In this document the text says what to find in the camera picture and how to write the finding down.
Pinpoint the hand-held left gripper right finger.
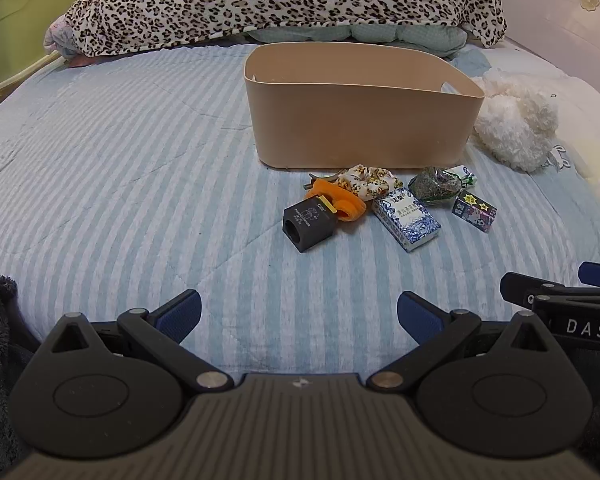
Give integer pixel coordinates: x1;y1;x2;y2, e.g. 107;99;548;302
366;291;563;392

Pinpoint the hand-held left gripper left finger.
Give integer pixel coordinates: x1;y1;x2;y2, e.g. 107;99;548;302
40;289;234;393

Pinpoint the small dark printed box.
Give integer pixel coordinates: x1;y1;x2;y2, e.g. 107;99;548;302
451;189;498;233

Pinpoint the blue and white box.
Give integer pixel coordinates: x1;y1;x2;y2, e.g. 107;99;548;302
371;187;442;252

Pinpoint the green dried herb packet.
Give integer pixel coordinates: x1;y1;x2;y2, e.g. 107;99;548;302
408;164;479;207

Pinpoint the orange plastic clip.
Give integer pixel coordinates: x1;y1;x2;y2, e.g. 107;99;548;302
304;180;367;223

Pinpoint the blue striped bed cover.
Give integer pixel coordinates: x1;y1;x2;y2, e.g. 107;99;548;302
0;42;600;376

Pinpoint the black block with hole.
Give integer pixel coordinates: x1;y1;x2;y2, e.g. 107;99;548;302
282;197;337;252

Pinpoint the floral fabric scrunchie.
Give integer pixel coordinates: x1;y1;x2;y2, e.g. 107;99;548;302
340;164;405;203

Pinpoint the dark hair clip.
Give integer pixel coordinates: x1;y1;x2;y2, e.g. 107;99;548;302
307;170;351;187

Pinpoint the white plush toy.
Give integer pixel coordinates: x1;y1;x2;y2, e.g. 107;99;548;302
472;67;561;173

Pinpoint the beige plastic basket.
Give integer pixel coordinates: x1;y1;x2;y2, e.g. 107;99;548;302
243;41;486;171

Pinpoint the pale green quilted blanket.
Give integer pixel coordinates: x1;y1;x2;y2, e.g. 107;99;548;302
245;22;468;58

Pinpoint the pink padded headboard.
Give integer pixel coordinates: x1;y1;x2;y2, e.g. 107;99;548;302
480;0;600;86

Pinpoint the pink floral cloth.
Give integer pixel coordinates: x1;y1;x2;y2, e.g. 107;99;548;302
44;12;96;68

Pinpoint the green wooden cabinet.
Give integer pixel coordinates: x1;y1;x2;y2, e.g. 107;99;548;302
0;0;84;106

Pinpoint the white bed rail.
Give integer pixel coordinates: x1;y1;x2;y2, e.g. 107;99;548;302
0;50;63;103

